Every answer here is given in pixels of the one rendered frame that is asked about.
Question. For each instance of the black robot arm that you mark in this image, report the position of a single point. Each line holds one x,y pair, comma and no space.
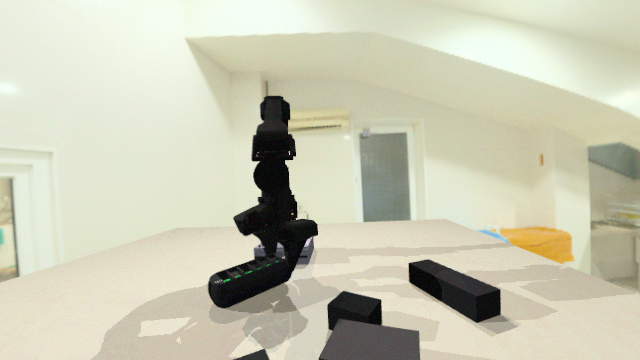
271,174

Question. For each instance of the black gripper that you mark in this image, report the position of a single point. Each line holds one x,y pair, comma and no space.
294,233

